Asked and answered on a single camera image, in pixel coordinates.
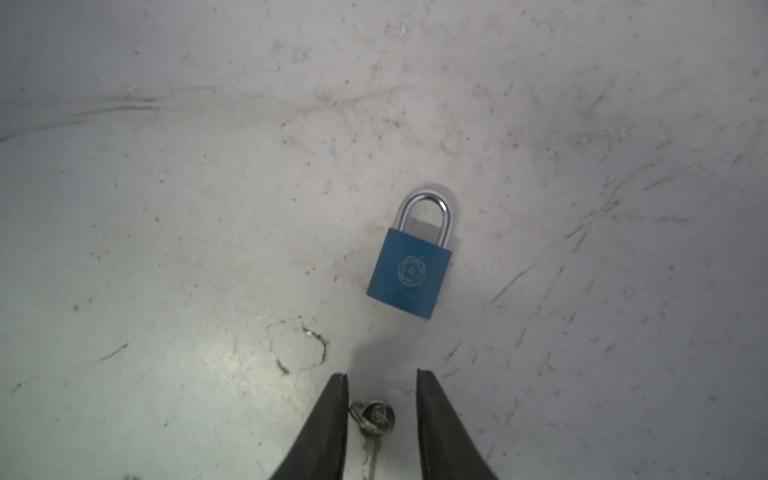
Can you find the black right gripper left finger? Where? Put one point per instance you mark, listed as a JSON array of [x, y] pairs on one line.
[[319, 451]]

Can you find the large blue padlock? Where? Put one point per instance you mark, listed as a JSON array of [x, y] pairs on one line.
[[410, 271]]

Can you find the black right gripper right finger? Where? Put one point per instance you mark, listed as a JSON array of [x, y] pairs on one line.
[[446, 449]]

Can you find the small silver key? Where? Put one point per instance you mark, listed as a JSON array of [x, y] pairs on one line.
[[376, 420]]

